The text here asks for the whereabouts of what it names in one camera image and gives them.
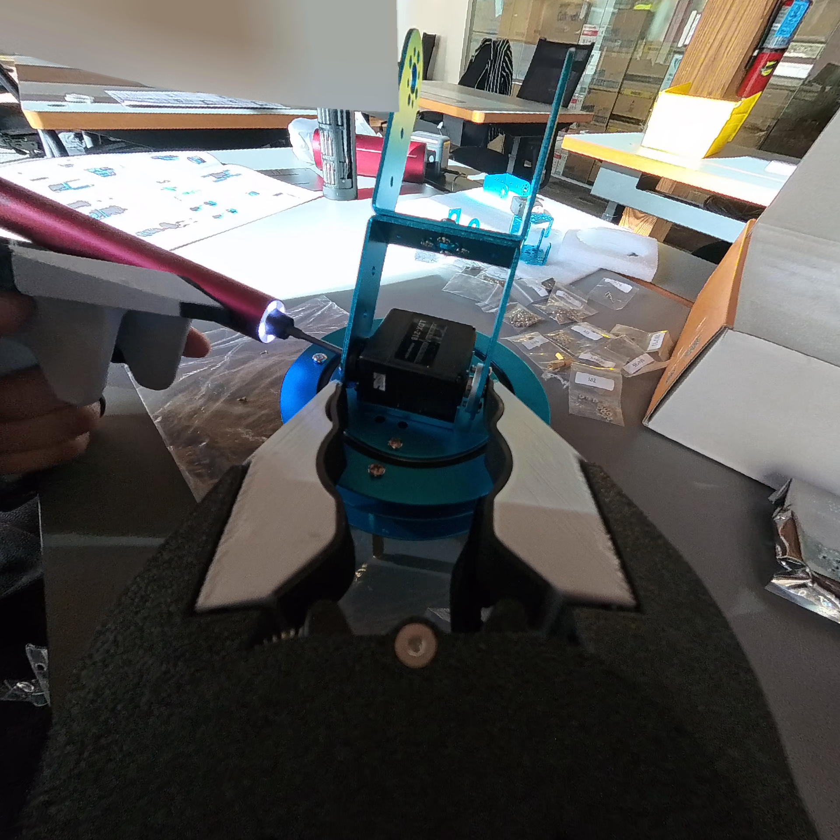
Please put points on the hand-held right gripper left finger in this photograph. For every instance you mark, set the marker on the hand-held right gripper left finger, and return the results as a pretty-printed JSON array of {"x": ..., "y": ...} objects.
[{"x": 275, "y": 512}]

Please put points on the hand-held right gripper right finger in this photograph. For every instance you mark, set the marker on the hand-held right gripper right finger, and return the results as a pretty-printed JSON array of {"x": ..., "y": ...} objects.
[{"x": 551, "y": 512}]

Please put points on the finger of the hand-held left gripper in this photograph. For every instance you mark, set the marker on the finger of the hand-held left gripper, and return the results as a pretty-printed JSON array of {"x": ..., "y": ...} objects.
[{"x": 98, "y": 272}]

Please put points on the blue toy robot arm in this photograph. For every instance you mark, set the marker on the blue toy robot arm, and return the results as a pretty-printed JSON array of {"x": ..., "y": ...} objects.
[{"x": 420, "y": 485}]

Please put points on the background desk with papers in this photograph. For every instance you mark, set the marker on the background desk with papers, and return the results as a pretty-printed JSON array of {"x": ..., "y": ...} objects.
[{"x": 164, "y": 117}]

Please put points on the white neighbouring desk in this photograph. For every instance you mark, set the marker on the white neighbouring desk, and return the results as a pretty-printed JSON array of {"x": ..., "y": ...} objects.
[{"x": 656, "y": 164}]

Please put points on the wooden-edged background desk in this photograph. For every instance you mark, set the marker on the wooden-edged background desk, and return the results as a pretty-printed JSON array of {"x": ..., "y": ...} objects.
[{"x": 492, "y": 102}]

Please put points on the person's left hand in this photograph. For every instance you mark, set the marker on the person's left hand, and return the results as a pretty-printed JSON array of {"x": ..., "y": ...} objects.
[{"x": 39, "y": 433}]

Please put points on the printed instruction sheet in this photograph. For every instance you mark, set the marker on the printed instruction sheet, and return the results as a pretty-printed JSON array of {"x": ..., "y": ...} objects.
[{"x": 131, "y": 190}]

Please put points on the clear plastic sheet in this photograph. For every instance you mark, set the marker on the clear plastic sheet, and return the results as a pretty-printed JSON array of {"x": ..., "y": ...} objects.
[{"x": 197, "y": 407}]

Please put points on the clear plastic bag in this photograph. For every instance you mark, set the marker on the clear plastic bag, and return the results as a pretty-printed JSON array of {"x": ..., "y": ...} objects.
[{"x": 590, "y": 341}]

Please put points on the white cardboard box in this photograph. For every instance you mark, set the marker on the white cardboard box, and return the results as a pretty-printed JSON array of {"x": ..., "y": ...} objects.
[{"x": 754, "y": 394}]

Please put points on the white plastic bag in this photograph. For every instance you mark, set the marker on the white plastic bag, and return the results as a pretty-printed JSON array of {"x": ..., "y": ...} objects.
[{"x": 302, "y": 134}]

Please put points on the silver foil bag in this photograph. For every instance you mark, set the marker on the silver foil bag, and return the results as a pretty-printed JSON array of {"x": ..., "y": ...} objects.
[{"x": 800, "y": 544}]

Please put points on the grey ribbed cylinder stand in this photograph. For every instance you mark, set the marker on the grey ribbed cylinder stand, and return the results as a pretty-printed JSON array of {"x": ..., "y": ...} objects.
[{"x": 338, "y": 157}]

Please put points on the white foam sheet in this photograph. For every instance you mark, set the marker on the white foam sheet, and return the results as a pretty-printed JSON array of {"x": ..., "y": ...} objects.
[{"x": 610, "y": 253}]

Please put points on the red metal cylinder case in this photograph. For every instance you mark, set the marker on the red metal cylinder case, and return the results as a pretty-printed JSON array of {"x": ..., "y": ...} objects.
[{"x": 403, "y": 161}]

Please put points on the small grey device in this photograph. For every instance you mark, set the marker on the small grey device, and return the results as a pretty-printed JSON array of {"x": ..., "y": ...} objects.
[{"x": 438, "y": 157}]

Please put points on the yellow box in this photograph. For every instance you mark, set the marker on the yellow box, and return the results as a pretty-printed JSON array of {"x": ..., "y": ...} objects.
[{"x": 695, "y": 118}]

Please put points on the black office chair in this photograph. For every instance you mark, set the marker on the black office chair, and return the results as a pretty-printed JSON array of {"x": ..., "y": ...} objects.
[{"x": 554, "y": 72}]

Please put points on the office chair with striped jacket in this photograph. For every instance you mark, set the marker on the office chair with striped jacket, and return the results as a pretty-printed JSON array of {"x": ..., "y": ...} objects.
[{"x": 485, "y": 62}]

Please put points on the wooden pillar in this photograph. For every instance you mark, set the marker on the wooden pillar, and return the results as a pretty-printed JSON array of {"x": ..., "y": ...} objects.
[{"x": 722, "y": 46}]

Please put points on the red fire extinguisher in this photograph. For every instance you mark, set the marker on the red fire extinguisher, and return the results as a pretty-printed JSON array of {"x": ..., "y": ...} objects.
[{"x": 764, "y": 59}]

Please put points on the flat blue metal bracket piece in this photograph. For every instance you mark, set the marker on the flat blue metal bracket piece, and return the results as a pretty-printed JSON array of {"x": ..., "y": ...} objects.
[{"x": 463, "y": 218}]

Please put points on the small blue metal bracket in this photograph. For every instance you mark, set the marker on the small blue metal bracket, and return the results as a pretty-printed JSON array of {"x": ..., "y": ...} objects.
[{"x": 505, "y": 186}]

